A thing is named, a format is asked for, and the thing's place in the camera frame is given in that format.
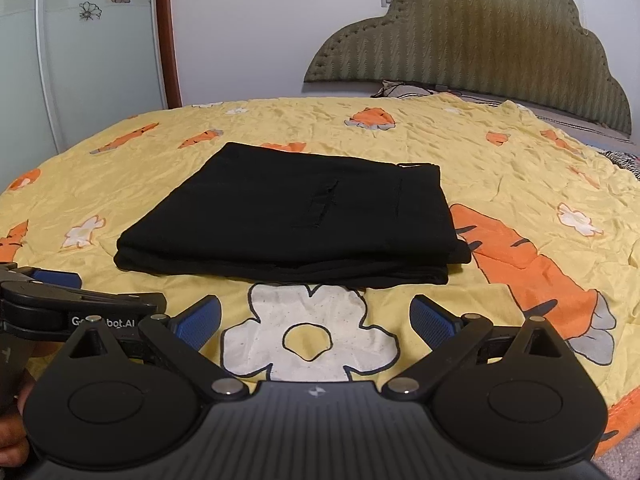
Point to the olive upholstered headboard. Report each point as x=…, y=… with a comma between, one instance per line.
x=475, y=40

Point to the brown wooden door frame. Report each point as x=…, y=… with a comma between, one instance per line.
x=172, y=35

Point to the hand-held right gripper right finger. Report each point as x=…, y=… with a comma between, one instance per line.
x=432, y=322

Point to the yellow carrot print blanket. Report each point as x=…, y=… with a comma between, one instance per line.
x=500, y=170

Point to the black pants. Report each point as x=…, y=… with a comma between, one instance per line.
x=280, y=220

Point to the patterned pillow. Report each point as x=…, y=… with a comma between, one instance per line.
x=410, y=89

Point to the person's left hand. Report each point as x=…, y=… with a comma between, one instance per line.
x=12, y=440

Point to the zebra print cloth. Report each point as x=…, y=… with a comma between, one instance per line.
x=625, y=162

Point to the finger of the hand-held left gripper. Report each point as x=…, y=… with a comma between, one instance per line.
x=55, y=279

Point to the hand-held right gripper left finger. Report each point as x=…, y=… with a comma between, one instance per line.
x=197, y=322

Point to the white flower print sliding door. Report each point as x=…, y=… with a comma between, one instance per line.
x=100, y=60

